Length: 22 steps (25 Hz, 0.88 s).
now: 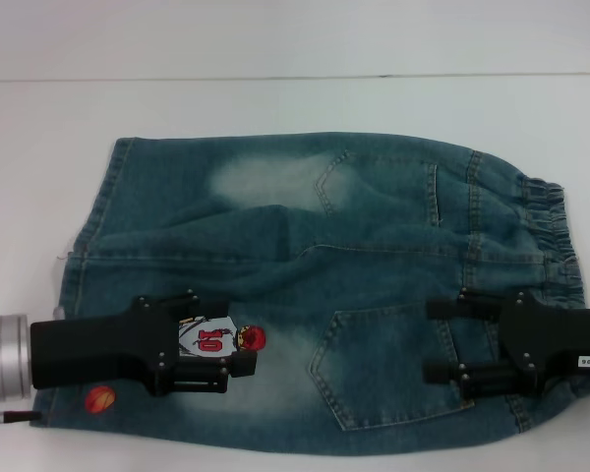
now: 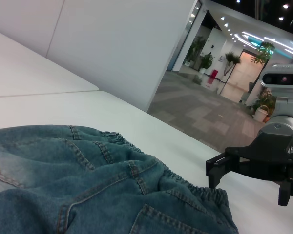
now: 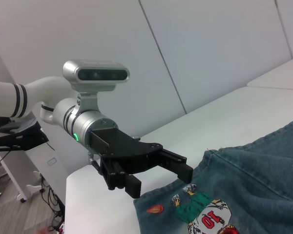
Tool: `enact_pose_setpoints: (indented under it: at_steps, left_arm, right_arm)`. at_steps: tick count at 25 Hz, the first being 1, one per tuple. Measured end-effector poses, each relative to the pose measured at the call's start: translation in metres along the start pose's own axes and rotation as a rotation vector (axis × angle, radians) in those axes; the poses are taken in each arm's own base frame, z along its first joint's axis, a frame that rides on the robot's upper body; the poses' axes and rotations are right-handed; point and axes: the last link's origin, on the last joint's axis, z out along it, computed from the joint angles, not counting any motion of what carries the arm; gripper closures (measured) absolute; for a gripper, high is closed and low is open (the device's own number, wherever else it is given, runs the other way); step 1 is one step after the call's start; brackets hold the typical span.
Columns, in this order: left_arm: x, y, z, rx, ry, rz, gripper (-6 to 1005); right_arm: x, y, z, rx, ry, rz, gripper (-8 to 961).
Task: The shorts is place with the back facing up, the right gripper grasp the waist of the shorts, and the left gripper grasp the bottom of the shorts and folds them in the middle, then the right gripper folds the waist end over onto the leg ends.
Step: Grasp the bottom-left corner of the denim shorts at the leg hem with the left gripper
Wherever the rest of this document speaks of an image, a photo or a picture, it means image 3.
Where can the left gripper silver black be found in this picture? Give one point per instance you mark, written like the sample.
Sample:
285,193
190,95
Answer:
127,151

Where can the blue denim shorts with embroidery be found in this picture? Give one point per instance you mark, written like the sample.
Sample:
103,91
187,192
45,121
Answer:
246,182

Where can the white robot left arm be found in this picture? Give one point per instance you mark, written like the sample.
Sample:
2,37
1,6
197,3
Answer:
17,97

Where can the white desk foot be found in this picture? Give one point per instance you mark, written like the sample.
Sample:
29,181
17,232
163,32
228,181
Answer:
35,186

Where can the white desk leg with caster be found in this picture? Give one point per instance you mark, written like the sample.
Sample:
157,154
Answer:
17,185

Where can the white wall socket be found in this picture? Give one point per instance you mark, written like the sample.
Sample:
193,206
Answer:
52,161

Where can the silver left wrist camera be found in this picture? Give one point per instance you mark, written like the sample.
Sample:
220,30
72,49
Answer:
97,74

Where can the black metal bracket stand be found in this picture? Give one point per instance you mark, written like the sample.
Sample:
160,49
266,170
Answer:
27,140

